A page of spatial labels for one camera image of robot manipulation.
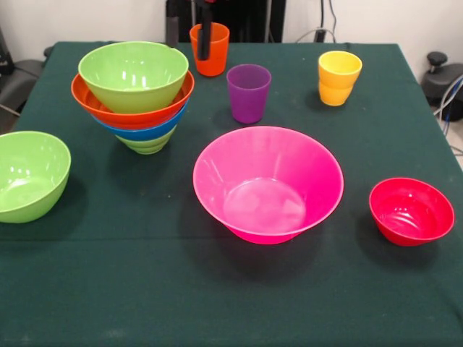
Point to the small red plastic bowl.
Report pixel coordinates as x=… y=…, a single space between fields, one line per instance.
x=410 y=213

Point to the black equipment base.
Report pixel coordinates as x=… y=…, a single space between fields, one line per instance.
x=439 y=81

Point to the orange plastic cup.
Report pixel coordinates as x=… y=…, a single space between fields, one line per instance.
x=218 y=54

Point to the yellow plastic cup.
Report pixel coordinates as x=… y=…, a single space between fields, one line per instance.
x=335 y=95
x=340 y=68

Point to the pink plastic bowl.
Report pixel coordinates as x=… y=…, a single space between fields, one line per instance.
x=267 y=188

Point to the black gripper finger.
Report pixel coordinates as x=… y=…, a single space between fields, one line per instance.
x=172 y=30
x=204 y=36

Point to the black power plug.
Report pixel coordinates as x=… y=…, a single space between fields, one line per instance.
x=320 y=35

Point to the black office chair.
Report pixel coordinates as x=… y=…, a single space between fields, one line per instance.
x=21 y=79

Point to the orange plastic bowl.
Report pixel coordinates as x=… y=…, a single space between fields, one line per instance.
x=137 y=119

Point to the purple plastic cup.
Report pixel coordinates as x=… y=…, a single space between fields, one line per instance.
x=247 y=94

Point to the blue plastic bowl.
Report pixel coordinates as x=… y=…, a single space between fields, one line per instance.
x=144 y=133

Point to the small green plastic bowl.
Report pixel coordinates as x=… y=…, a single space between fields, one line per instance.
x=148 y=146

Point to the large green plastic bowl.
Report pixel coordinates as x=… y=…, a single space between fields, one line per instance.
x=134 y=72
x=29 y=180

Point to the dark green tablecloth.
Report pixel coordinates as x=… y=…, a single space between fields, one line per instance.
x=253 y=300

